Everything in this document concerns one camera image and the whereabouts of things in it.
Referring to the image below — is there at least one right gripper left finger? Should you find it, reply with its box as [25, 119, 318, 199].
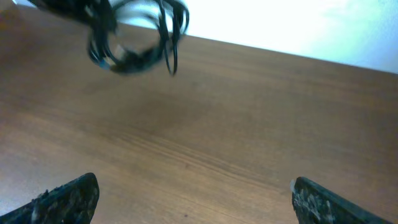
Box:
[1, 172, 100, 224]

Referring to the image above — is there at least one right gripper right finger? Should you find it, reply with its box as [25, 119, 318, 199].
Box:
[290, 177, 388, 224]

